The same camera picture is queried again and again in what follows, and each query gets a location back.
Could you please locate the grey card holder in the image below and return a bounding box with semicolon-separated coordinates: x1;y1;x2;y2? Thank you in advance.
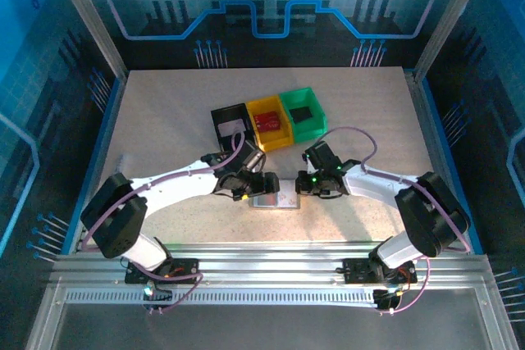
249;180;304;211

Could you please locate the white card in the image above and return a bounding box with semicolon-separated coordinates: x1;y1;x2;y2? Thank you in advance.
219;120;246;139

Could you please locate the black card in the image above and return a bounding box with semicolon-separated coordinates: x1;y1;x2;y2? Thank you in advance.
289;107;313;124

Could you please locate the yellow plastic bin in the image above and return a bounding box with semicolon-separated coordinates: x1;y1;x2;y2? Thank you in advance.
245;95;294;152

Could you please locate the green plastic bin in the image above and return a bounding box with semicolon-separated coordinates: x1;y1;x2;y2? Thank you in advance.
278;86;329;144

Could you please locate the red circuit board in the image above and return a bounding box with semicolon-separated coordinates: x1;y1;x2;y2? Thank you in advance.
253;111;282;132

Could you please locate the black plastic bin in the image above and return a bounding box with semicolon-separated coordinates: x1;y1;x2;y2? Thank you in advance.
210;102;260;153

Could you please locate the blue table side strip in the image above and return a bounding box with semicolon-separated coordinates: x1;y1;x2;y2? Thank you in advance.
61;77;126;255
421;77;485;255

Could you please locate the black controller box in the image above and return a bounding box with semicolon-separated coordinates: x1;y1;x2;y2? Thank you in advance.
372;287;401;312
141;282;173;311

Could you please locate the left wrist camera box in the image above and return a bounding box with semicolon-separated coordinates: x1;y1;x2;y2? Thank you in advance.
244;148;266;171

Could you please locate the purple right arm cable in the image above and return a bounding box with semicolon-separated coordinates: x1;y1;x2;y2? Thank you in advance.
323;126;473;317

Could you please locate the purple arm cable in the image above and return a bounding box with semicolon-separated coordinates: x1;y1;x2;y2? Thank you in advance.
323;126;473;317
80;130;247;315

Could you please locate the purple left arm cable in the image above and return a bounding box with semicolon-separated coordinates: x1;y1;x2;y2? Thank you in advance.
80;130;247;315

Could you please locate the aluminium rail frame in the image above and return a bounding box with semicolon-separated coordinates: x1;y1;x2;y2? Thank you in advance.
24;241;520;350

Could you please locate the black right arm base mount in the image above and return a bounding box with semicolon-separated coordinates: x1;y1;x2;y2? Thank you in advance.
342;257;418;285

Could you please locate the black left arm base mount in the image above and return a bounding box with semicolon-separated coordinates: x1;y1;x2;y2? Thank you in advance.
124;257;202;285

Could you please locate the slotted grey cable duct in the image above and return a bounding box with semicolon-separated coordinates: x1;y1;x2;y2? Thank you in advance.
65;290;378;306

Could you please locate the aluminium side rail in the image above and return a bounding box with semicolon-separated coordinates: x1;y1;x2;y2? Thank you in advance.
404;70;471;252

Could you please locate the aluminium frame post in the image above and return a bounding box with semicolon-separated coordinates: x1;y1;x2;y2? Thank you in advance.
413;0;495;80
43;0;129;80

